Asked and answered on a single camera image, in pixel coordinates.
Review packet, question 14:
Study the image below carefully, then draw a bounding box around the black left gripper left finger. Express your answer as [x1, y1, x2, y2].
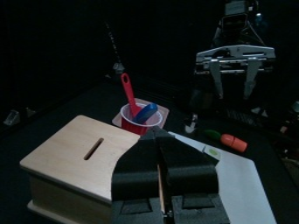
[111, 126, 164, 224]

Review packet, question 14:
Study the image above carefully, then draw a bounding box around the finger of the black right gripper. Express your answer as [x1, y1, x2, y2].
[243, 59, 261, 100]
[208, 60, 225, 100]

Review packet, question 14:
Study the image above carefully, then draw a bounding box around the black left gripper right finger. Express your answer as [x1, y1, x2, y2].
[155, 126, 231, 224]

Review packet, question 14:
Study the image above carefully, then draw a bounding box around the white cutting board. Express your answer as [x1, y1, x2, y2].
[167, 130, 277, 224]

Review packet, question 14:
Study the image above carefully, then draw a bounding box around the orange toy carrot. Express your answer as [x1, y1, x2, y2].
[203, 129, 248, 153]

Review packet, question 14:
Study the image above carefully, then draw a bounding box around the small white grey clamp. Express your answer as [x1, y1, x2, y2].
[183, 113, 199, 135]

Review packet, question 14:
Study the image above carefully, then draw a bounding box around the red plastic cup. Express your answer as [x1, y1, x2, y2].
[119, 102, 164, 137]

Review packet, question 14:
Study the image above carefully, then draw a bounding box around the wooden box with slot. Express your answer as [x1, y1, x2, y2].
[18, 114, 141, 224]

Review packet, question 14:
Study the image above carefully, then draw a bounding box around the blue toy utensil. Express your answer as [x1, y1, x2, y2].
[132, 102, 160, 125]

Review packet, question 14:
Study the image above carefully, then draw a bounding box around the red toy spatula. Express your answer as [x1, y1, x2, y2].
[119, 73, 143, 117]

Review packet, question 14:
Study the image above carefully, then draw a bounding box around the thin dark metal rod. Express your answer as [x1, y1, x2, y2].
[104, 21, 125, 69]

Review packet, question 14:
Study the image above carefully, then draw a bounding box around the small clear plastic bracket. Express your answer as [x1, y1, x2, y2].
[2, 108, 21, 126]

